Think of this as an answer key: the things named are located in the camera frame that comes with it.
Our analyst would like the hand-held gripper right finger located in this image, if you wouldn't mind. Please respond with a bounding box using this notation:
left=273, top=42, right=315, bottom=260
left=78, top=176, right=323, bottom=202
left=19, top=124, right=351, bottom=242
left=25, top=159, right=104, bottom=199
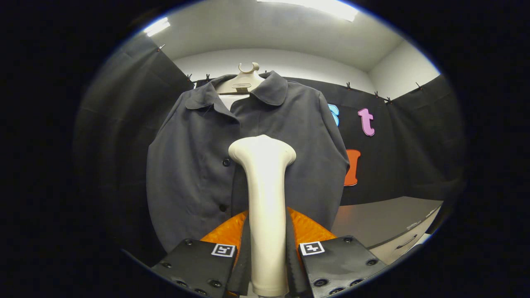
left=286, top=207, right=388, bottom=298

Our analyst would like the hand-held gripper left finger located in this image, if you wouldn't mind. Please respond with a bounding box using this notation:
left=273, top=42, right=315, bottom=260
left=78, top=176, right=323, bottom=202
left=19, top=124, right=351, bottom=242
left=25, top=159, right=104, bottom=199
left=150, top=209, right=252, bottom=298

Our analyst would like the white garment steamer head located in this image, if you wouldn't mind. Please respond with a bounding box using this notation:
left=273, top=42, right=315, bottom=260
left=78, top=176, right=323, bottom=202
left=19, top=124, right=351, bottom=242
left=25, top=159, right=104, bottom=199
left=228, top=135, right=297, bottom=297

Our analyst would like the dark grey button shirt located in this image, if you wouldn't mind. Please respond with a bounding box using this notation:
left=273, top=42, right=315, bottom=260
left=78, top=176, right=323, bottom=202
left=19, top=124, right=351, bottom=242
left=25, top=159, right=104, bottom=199
left=146, top=70, right=350, bottom=253

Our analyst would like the beige clothes hanger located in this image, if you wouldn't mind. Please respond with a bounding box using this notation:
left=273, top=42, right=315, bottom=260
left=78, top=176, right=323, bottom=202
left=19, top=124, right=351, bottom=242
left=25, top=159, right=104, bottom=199
left=215, top=62, right=265, bottom=96

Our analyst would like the grey top cabinet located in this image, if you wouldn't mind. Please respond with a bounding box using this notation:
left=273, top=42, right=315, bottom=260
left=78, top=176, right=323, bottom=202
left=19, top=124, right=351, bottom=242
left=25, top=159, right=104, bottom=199
left=330, top=196, right=443, bottom=265

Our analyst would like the black backdrop cloth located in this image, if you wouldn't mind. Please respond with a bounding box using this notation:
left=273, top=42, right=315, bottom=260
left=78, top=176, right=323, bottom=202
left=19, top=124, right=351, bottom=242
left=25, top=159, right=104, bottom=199
left=72, top=35, right=466, bottom=265

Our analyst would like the narrow ceiling light panel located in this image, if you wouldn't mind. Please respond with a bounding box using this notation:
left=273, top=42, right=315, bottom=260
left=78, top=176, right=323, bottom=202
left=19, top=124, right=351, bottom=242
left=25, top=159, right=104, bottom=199
left=143, top=17, right=171, bottom=37

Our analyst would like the black cabinet drawer handle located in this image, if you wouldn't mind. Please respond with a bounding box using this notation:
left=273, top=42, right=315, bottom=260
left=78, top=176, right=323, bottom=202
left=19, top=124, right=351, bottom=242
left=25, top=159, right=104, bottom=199
left=395, top=235, right=418, bottom=250

